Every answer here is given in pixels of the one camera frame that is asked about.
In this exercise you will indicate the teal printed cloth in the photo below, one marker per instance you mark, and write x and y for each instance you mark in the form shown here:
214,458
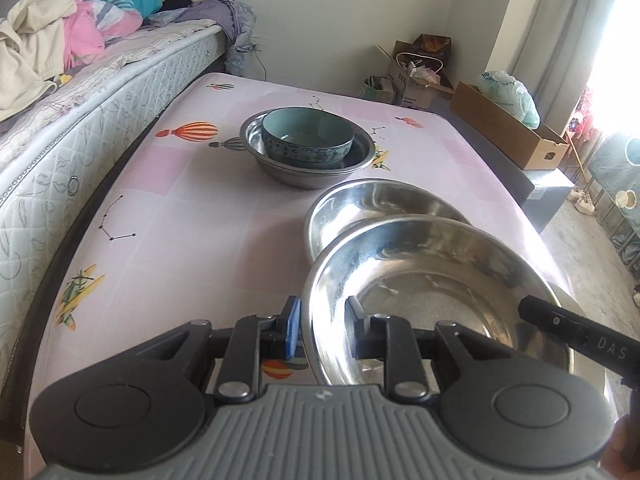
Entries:
620,195

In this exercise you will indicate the dark paper gift bag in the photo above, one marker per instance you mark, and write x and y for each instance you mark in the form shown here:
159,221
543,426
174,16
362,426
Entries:
435,45

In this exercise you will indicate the wooden stick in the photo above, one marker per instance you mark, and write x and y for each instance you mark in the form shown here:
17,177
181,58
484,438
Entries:
577,160

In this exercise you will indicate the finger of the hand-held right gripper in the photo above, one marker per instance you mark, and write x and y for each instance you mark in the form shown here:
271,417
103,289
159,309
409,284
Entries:
550,317

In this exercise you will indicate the green white plastic bag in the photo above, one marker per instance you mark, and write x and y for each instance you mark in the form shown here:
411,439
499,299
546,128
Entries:
510,97

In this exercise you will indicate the white quilted mattress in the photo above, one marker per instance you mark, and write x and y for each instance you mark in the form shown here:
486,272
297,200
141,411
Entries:
100,125

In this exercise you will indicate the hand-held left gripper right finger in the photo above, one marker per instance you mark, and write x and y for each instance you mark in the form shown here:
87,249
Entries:
362,340

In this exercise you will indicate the long cardboard box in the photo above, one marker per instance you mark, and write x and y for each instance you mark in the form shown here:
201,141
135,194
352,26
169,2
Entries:
520,140

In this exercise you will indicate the purple grey blanket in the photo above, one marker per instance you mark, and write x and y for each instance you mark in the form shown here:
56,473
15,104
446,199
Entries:
225,20

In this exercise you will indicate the wall socket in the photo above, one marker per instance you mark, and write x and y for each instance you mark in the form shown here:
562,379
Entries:
257,42

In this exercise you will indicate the white curtain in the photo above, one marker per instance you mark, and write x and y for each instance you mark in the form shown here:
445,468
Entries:
550,20

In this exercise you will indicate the pink printed tablecloth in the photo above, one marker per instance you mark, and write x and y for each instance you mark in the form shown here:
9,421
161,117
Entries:
200,210

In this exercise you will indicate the cream garment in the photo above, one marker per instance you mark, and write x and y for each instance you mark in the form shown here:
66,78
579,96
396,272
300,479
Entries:
30,50

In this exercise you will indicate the green paper bag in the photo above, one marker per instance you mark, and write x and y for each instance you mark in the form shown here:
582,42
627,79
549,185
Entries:
375,90

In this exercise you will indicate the cardboard box with papers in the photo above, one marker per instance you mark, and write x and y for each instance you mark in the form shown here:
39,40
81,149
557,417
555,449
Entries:
415,87

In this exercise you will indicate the stainless steel bowl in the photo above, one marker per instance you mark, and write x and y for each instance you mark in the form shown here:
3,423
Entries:
300,177
425,285
380,200

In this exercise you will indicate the black cloth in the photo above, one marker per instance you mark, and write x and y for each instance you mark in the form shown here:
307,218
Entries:
175,1

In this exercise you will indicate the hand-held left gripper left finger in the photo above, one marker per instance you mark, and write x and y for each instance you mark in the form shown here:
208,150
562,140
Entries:
292,330

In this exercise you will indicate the teal ceramic bowl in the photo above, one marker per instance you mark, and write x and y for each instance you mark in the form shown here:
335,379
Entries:
310,152

